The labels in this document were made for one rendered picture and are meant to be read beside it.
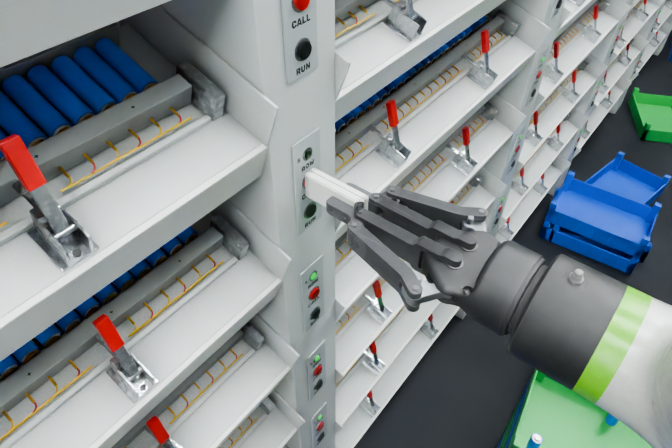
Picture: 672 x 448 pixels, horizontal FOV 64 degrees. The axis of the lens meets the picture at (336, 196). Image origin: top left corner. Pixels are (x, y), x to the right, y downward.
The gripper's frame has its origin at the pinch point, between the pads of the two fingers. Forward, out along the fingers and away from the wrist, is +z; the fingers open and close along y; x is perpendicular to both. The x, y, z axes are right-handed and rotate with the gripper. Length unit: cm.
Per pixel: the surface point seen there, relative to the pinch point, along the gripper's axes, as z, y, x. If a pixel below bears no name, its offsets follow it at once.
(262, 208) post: 5.9, -4.7, -1.7
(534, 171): 6, 104, -67
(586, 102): 4, 136, -58
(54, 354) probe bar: 11.0, -26.4, -6.6
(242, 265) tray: 7.9, -6.9, -10.2
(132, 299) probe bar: 10.7, -18.4, -6.7
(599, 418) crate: -34, 33, -58
